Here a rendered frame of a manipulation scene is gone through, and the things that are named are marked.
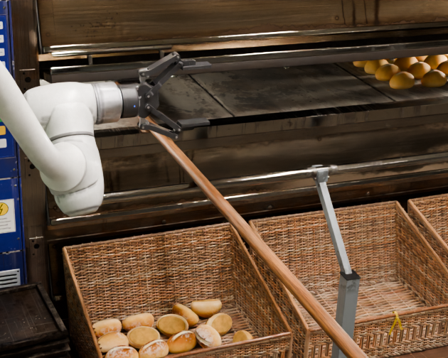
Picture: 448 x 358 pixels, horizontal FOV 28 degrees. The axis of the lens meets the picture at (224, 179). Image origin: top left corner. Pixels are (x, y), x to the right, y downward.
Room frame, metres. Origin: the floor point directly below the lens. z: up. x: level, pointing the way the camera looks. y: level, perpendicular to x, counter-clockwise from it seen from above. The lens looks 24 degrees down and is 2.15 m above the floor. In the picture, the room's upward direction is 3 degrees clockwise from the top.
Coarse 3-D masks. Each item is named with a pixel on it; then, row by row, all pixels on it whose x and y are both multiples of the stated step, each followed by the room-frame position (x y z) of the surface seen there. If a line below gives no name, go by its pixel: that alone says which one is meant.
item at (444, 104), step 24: (216, 120) 2.58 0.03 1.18; (240, 120) 2.59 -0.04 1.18; (264, 120) 2.60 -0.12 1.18; (288, 120) 2.63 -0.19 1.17; (312, 120) 2.66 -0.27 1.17; (336, 120) 2.70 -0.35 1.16; (360, 120) 2.73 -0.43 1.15; (96, 144) 2.40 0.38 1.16; (120, 144) 2.43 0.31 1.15; (144, 144) 2.45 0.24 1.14
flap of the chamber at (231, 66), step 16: (416, 48) 2.63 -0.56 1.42; (432, 48) 2.65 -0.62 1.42; (224, 64) 2.39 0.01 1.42; (240, 64) 2.41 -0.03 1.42; (256, 64) 2.43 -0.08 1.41; (272, 64) 2.44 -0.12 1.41; (288, 64) 2.46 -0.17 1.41; (304, 64) 2.48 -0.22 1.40; (48, 80) 2.24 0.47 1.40; (64, 80) 2.22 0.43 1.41; (80, 80) 2.24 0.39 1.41; (96, 80) 2.25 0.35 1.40
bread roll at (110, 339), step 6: (102, 336) 2.17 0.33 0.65; (108, 336) 2.17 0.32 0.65; (114, 336) 2.17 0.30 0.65; (120, 336) 2.18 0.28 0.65; (102, 342) 2.15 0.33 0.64; (108, 342) 2.15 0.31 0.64; (114, 342) 2.15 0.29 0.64; (120, 342) 2.16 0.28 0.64; (126, 342) 2.17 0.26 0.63; (102, 348) 2.14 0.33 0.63; (108, 348) 2.14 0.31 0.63
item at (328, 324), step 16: (176, 160) 2.23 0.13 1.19; (192, 176) 2.12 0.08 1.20; (208, 192) 2.02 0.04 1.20; (224, 208) 1.93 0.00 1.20; (240, 224) 1.84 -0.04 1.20; (256, 240) 1.77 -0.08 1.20; (272, 256) 1.70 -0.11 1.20; (288, 272) 1.63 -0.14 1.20; (288, 288) 1.59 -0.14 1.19; (304, 288) 1.57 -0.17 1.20; (304, 304) 1.53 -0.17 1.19; (320, 304) 1.52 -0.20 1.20; (320, 320) 1.47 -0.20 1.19; (336, 336) 1.41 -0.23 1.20; (352, 352) 1.36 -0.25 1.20
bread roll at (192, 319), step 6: (174, 306) 2.36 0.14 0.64; (180, 306) 2.34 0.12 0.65; (174, 312) 2.34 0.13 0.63; (180, 312) 2.33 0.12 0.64; (186, 312) 2.32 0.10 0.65; (192, 312) 2.32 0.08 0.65; (186, 318) 2.31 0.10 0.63; (192, 318) 2.31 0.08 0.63; (198, 318) 2.33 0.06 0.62; (192, 324) 2.31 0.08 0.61
